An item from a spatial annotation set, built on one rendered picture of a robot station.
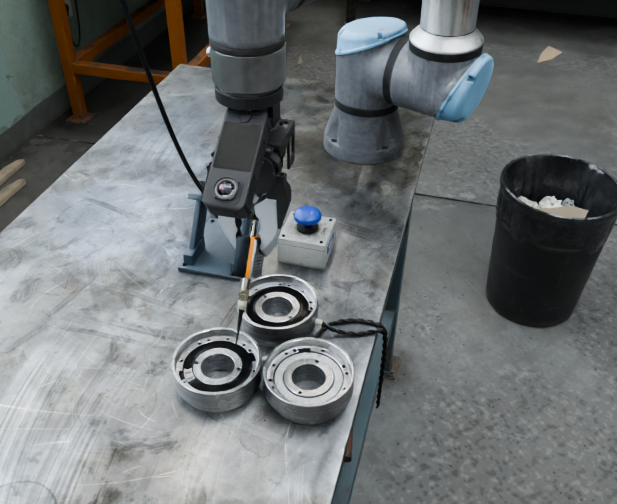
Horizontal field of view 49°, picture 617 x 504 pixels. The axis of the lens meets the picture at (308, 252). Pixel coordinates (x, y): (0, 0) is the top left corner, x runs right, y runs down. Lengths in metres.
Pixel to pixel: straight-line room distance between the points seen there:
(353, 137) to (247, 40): 0.58
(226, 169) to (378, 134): 0.58
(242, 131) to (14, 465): 0.43
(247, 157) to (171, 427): 0.32
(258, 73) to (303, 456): 0.40
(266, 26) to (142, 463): 0.47
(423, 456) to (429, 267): 0.75
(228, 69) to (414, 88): 0.50
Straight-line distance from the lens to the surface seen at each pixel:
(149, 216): 1.11
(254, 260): 0.78
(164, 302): 0.94
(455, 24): 1.08
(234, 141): 0.69
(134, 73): 2.98
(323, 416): 0.77
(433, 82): 1.10
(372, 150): 1.21
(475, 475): 1.76
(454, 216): 2.54
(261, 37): 0.66
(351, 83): 1.18
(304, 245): 0.95
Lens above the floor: 1.42
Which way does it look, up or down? 38 degrees down
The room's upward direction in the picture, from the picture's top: 1 degrees clockwise
